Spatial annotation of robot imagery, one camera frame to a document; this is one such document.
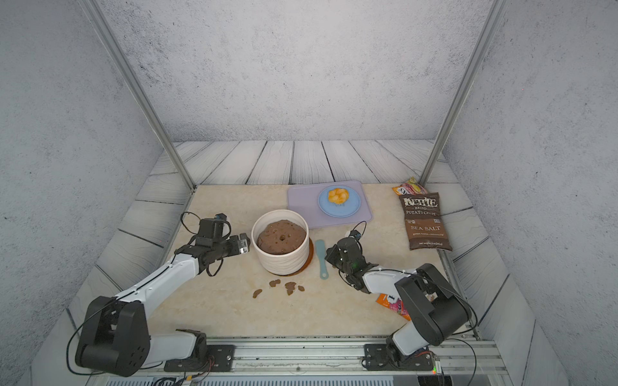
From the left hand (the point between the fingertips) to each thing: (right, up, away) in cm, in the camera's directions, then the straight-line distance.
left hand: (243, 241), depth 89 cm
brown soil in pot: (+14, +2, 0) cm, 14 cm away
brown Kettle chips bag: (+72, +5, +13) cm, 73 cm away
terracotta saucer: (+24, -8, +3) cm, 26 cm away
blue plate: (+37, +11, +19) cm, 43 cm away
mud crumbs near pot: (+17, -16, -1) cm, 24 cm away
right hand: (+31, -3, +2) cm, 31 cm away
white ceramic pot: (+15, -7, -6) cm, 18 cm away
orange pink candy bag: (+53, -20, -7) cm, 57 cm away
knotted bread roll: (+37, +18, +23) cm, 47 cm away
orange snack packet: (+72, +22, +27) cm, 80 cm away
